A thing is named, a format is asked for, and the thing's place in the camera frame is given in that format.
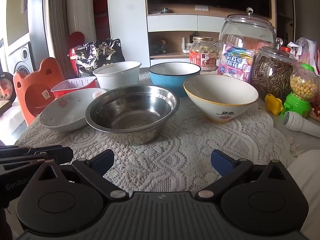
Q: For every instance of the blue enamel bowl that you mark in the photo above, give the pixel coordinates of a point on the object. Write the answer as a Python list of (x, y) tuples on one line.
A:
[(165, 82)]

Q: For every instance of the red chair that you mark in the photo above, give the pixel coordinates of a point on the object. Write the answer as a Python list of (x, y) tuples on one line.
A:
[(75, 38)]

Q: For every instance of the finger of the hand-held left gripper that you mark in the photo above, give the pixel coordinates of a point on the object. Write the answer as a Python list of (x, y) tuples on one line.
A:
[(60, 153), (22, 163)]

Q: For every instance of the red-labelled peanut jar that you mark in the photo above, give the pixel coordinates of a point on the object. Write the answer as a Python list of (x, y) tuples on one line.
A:
[(202, 52)]

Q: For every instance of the glass jar of sunflower seeds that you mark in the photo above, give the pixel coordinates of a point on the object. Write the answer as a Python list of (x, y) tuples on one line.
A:
[(270, 72)]

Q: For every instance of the white microphone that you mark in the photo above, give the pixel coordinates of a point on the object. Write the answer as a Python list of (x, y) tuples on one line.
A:
[(300, 125)]

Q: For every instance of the white router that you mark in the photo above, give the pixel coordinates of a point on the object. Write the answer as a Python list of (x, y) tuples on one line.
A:
[(185, 46)]

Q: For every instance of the pink plastic bag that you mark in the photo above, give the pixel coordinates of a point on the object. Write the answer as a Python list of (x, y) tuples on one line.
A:
[(306, 55)]

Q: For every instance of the white plastic bowl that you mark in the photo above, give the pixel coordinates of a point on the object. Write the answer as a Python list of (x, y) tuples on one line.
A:
[(117, 76)]

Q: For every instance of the orange bear-shaped chair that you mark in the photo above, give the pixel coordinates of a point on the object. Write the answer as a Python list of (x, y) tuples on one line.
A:
[(22, 85)]

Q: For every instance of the green toy tractor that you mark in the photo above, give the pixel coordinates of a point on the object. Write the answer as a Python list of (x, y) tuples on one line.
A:
[(160, 47)]

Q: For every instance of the large glass jar with lid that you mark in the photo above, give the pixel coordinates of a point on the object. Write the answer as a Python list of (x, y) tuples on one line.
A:
[(246, 32)]

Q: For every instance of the green candy dispenser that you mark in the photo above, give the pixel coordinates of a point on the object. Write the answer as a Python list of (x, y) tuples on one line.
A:
[(302, 82)]

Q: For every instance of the red bottle cap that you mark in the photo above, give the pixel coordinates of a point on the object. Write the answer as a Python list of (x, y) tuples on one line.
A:
[(285, 48)]

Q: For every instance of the stainless steel bowl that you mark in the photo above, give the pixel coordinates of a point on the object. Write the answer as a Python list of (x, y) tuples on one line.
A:
[(132, 110)]

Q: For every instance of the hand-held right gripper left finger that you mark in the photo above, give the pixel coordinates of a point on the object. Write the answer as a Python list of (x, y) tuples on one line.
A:
[(101, 163)]

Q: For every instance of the white lace tablecloth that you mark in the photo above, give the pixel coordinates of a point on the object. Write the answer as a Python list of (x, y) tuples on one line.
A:
[(160, 155)]

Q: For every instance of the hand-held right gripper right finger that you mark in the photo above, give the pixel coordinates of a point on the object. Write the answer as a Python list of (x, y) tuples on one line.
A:
[(222, 163)]

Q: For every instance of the white television cabinet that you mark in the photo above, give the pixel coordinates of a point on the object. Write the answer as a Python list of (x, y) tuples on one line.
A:
[(172, 22)]

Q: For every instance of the red cabinet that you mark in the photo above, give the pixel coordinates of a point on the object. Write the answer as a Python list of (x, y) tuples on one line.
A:
[(101, 12)]

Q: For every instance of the black snack bag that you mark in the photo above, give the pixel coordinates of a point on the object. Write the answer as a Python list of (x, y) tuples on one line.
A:
[(95, 60)]

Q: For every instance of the pink marshmallow bag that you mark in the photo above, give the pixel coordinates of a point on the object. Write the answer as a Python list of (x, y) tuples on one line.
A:
[(235, 62)]

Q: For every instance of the red plastic tray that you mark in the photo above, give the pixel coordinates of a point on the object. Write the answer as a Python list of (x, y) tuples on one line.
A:
[(72, 85)]

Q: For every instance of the yellow toy duck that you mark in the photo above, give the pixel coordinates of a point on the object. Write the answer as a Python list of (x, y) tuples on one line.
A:
[(272, 103)]

